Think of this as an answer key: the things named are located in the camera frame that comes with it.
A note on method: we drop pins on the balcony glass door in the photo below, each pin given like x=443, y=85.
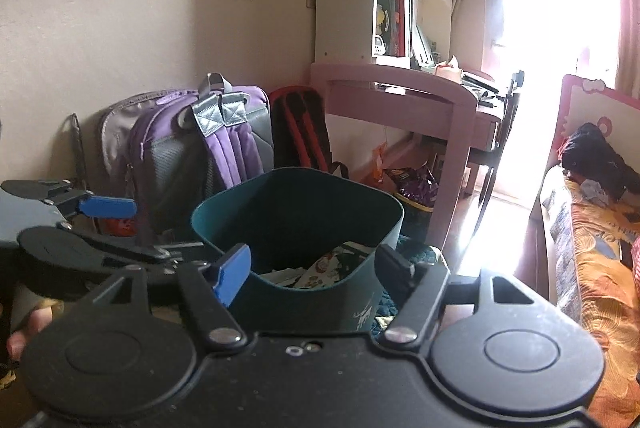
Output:
x=575, y=33

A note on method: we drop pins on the purple backpack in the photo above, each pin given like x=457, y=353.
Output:
x=165, y=143

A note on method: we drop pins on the teal plastic bin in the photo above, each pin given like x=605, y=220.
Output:
x=310, y=303

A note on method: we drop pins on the person's left hand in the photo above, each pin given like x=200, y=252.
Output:
x=27, y=328

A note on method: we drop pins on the purple snack bag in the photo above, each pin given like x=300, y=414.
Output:
x=415, y=185

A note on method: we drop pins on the tissue box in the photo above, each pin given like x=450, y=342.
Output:
x=447, y=69

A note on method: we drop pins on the orange patterned bed quilt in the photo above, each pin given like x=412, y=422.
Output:
x=600, y=268

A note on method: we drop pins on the orange plastic bag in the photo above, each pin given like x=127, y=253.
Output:
x=380, y=158

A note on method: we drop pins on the pink purple curtain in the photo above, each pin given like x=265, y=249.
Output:
x=627, y=8

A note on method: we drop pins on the small white device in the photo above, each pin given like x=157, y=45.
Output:
x=379, y=46

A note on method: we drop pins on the black clothing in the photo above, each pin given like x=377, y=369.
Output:
x=595, y=153

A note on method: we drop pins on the yellow rimmed bin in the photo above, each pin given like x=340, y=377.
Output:
x=417, y=213

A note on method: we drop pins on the bed with orange sheet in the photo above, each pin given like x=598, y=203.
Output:
x=542, y=233

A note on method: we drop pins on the black phone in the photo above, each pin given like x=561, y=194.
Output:
x=626, y=254

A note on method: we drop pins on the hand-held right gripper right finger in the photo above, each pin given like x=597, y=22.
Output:
x=395, y=265

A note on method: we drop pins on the white tissue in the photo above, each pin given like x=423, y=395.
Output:
x=285, y=276

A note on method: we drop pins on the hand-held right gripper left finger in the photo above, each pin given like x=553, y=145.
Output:
x=232, y=273

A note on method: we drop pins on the dark desk chair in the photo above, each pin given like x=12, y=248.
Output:
x=502, y=128

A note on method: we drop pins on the small grey cloth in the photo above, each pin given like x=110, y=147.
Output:
x=595, y=191

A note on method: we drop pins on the black red backpack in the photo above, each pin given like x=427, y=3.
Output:
x=300, y=128

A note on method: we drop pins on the pink desk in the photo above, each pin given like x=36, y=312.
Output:
x=400, y=88

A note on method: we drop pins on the cartoon printed wrapper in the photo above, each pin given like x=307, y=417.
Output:
x=340, y=264

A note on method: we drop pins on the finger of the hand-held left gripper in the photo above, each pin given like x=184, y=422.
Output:
x=107, y=207
x=135, y=250

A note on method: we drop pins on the red picture book box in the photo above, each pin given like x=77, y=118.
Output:
x=392, y=18

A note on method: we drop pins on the pink white headboard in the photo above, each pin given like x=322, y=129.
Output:
x=595, y=103

